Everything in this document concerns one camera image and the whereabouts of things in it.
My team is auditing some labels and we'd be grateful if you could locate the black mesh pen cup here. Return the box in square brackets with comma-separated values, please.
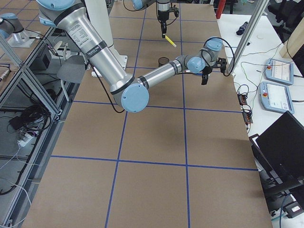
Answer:
[158, 57, 169, 67]

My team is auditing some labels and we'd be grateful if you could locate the black laptop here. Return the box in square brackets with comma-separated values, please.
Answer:
[255, 111, 304, 182]

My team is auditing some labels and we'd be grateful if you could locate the teach pendant tablet far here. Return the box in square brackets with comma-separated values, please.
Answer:
[265, 58, 294, 86]

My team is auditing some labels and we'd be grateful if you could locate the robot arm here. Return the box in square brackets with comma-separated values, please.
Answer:
[38, 0, 227, 113]
[132, 0, 171, 38]

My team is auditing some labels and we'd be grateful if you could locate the teach pendant tablet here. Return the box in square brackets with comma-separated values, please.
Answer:
[258, 82, 295, 114]
[265, 58, 294, 86]

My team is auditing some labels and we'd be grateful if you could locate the aluminium frame post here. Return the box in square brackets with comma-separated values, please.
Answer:
[227, 0, 269, 75]

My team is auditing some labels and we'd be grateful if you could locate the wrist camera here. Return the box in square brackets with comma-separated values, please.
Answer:
[216, 57, 230, 76]
[170, 5, 180, 18]

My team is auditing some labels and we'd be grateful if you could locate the folded blue umbrella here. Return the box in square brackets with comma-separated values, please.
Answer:
[236, 21, 248, 36]

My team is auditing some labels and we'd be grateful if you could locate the yellow pen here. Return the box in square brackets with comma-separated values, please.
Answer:
[165, 35, 177, 48]

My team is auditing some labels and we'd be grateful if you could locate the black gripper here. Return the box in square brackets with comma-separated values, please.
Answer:
[157, 10, 170, 38]
[201, 66, 212, 86]

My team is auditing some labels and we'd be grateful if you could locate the teach pendant tablet near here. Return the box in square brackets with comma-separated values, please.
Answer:
[258, 82, 295, 114]

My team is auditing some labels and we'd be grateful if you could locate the brown table mat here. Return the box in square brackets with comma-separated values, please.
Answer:
[21, 2, 274, 228]

